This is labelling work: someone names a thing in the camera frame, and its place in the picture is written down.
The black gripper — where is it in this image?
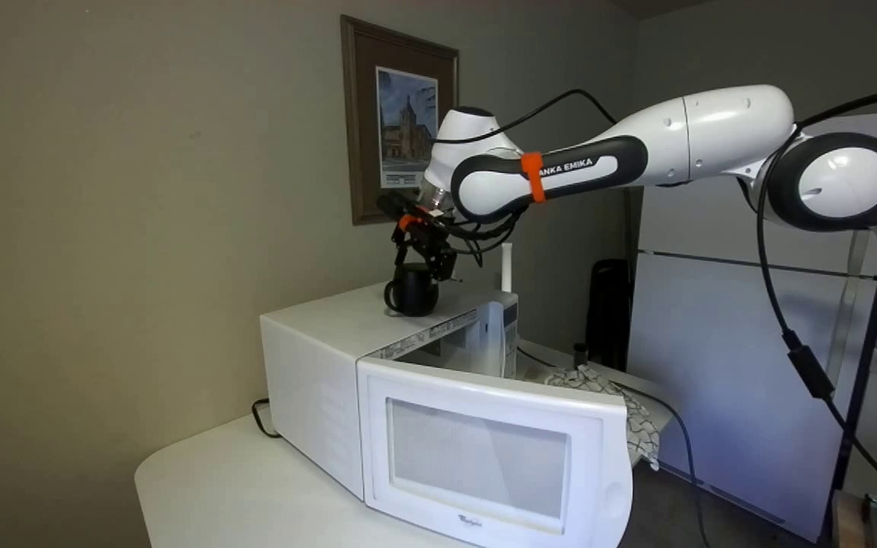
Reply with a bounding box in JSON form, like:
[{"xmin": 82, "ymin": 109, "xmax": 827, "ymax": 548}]
[{"xmin": 394, "ymin": 198, "xmax": 461, "ymax": 284}]

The black mug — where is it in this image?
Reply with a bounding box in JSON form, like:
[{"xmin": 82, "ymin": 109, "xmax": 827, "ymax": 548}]
[{"xmin": 381, "ymin": 262, "xmax": 441, "ymax": 320}]

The white checkered towel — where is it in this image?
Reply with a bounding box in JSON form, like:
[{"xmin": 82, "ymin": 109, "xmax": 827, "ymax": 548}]
[{"xmin": 542, "ymin": 364, "xmax": 677, "ymax": 471}]

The framed building picture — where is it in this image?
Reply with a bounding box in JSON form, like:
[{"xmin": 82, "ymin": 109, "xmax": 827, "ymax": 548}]
[{"xmin": 338, "ymin": 11, "xmax": 462, "ymax": 230}]

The white microwave oven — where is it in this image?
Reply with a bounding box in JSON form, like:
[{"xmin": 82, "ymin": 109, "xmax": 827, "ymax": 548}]
[{"xmin": 256, "ymin": 278, "xmax": 524, "ymax": 502}]

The tall black bin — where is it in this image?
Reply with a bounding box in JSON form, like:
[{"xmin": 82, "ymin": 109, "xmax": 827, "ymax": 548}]
[{"xmin": 584, "ymin": 257, "xmax": 635, "ymax": 376}]

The white microwave door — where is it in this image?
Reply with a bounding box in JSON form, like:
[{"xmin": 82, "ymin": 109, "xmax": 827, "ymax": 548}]
[{"xmin": 357, "ymin": 353, "xmax": 635, "ymax": 548}]

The white refrigerator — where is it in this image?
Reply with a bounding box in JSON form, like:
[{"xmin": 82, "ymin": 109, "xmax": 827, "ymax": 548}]
[{"xmin": 627, "ymin": 104, "xmax": 877, "ymax": 545}]

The black tripod stand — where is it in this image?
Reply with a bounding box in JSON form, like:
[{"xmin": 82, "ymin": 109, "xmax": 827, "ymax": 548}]
[{"xmin": 817, "ymin": 257, "xmax": 877, "ymax": 548}]

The white upright post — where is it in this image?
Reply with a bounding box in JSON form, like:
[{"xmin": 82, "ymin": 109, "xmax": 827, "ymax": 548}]
[{"xmin": 498, "ymin": 241, "xmax": 521, "ymax": 301}]

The orange cable strap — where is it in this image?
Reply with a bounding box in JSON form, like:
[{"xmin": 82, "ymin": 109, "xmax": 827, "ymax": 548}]
[{"xmin": 517, "ymin": 148, "xmax": 551, "ymax": 208}]

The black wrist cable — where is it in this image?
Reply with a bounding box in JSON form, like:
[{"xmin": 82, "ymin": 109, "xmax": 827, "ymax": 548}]
[{"xmin": 431, "ymin": 87, "xmax": 621, "ymax": 148}]

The black microwave power cord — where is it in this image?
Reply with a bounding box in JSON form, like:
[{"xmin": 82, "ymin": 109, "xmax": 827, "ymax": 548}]
[{"xmin": 248, "ymin": 395, "xmax": 285, "ymax": 442}]

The black hanging arm cable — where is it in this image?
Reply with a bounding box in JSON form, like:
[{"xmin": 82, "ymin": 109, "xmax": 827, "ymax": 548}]
[{"xmin": 752, "ymin": 87, "xmax": 877, "ymax": 506}]

